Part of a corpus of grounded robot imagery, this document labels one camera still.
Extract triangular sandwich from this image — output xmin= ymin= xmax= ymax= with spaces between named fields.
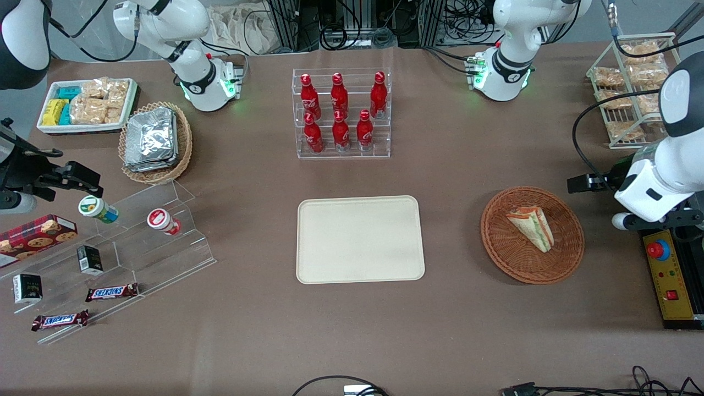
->
xmin=505 ymin=206 xmax=555 ymax=254

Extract green lid cup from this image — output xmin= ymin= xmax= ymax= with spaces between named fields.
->
xmin=78 ymin=195 xmax=120 ymax=224

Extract clear acrylic stepped display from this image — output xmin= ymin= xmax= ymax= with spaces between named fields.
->
xmin=0 ymin=179 xmax=217 ymax=347

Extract cream wire rack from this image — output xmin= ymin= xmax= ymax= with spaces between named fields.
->
xmin=585 ymin=32 xmax=683 ymax=150

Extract yellow emergency stop panel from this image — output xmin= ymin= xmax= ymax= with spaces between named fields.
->
xmin=641 ymin=228 xmax=697 ymax=322

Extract oval light wicker basket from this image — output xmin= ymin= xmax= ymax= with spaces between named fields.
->
xmin=118 ymin=101 xmax=194 ymax=185

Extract red lid cup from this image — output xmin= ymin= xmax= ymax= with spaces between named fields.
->
xmin=146 ymin=208 xmax=183 ymax=237

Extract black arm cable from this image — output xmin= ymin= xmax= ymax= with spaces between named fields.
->
xmin=48 ymin=0 xmax=139 ymax=63
xmin=571 ymin=88 xmax=662 ymax=178

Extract tangled black cables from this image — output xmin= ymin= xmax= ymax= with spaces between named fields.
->
xmin=536 ymin=365 xmax=704 ymax=396

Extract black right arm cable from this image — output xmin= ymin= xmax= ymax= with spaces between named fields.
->
xmin=48 ymin=0 xmax=139 ymax=63

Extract beige cloth bag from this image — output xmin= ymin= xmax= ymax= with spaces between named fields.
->
xmin=208 ymin=4 xmax=277 ymax=56

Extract beige plastic tray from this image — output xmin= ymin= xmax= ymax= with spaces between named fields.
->
xmin=296 ymin=195 xmax=426 ymax=285

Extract black looped cable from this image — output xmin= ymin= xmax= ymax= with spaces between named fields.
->
xmin=291 ymin=375 xmax=389 ymax=396

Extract brown Snickers bar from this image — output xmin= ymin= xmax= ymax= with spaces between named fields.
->
xmin=31 ymin=310 xmax=90 ymax=332
xmin=85 ymin=283 xmax=140 ymax=303

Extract white rectangular snack tray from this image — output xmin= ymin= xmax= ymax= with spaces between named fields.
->
xmin=36 ymin=78 xmax=139 ymax=136

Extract small black box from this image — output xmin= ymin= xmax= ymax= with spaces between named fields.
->
xmin=12 ymin=273 xmax=44 ymax=305
xmin=76 ymin=245 xmax=105 ymax=276

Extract aluminium frame post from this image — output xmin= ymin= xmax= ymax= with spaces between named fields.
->
xmin=267 ymin=0 xmax=301 ymax=51
xmin=417 ymin=0 xmax=447 ymax=48

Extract silver foil packet stack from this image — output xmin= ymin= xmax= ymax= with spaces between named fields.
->
xmin=123 ymin=107 xmax=180 ymax=173

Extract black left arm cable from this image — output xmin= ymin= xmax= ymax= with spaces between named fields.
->
xmin=571 ymin=88 xmax=662 ymax=178

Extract clear acrylic bottle rack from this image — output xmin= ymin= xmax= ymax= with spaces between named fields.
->
xmin=292 ymin=68 xmax=393 ymax=161

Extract red cola bottle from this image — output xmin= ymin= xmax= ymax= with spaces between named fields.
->
xmin=356 ymin=109 xmax=375 ymax=152
xmin=370 ymin=71 xmax=388 ymax=120
xmin=332 ymin=110 xmax=351 ymax=153
xmin=331 ymin=72 xmax=350 ymax=119
xmin=300 ymin=73 xmax=322 ymax=121
xmin=304 ymin=112 xmax=325 ymax=155

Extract bagged fried snack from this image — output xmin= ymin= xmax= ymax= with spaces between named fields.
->
xmin=628 ymin=63 xmax=670 ymax=87
xmin=593 ymin=67 xmax=625 ymax=89
xmin=636 ymin=92 xmax=662 ymax=116
xmin=620 ymin=41 xmax=663 ymax=60
xmin=596 ymin=90 xmax=634 ymax=111
xmin=606 ymin=120 xmax=646 ymax=141

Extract round brown wicker basket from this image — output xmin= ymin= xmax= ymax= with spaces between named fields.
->
xmin=480 ymin=186 xmax=585 ymax=285

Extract yellow snack pack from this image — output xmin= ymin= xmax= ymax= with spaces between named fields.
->
xmin=42 ymin=99 xmax=69 ymax=127

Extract red cookie box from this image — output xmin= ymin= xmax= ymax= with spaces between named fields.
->
xmin=0 ymin=214 xmax=79 ymax=269

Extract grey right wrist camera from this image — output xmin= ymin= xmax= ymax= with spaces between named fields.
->
xmin=0 ymin=191 xmax=38 ymax=216

